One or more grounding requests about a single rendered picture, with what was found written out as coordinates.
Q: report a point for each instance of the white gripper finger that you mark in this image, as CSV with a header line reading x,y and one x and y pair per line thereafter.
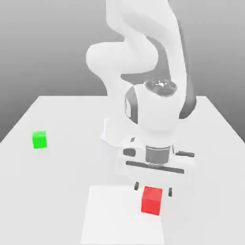
x,y
136,186
170,192

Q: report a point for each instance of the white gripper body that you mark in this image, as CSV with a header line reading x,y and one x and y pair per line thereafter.
x,y
153,173

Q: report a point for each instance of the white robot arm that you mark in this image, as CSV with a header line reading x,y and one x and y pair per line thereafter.
x,y
145,114

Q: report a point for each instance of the small red cube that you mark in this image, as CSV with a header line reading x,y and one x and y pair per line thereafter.
x,y
151,201

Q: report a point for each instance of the small green cube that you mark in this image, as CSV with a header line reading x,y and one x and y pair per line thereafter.
x,y
39,140

